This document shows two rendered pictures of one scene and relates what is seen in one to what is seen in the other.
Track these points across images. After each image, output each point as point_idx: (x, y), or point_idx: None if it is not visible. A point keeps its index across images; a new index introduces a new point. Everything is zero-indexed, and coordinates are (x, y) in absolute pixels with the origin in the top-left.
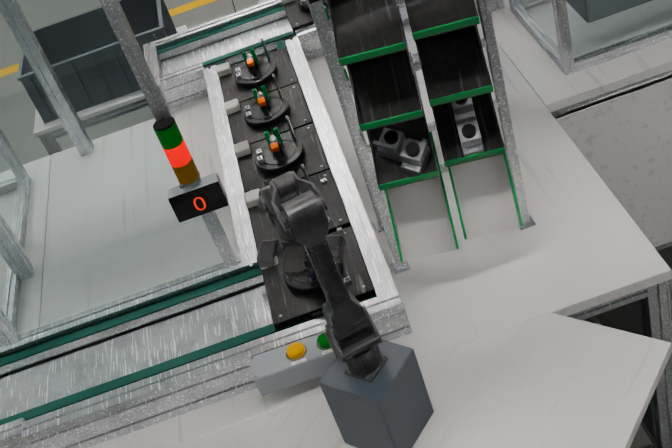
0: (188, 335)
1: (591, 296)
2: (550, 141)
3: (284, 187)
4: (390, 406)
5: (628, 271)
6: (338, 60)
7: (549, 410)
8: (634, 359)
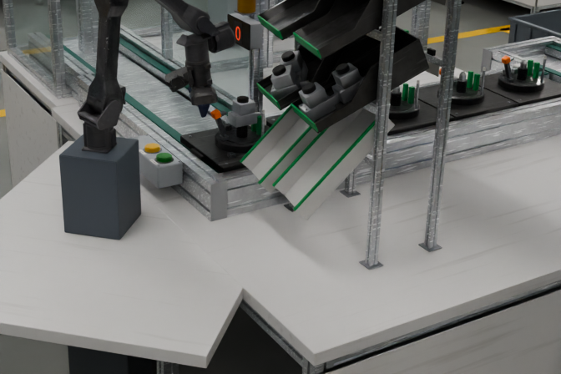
0: (185, 120)
1: (267, 307)
2: (514, 269)
3: None
4: (70, 173)
5: (307, 327)
6: None
7: (118, 294)
8: (182, 336)
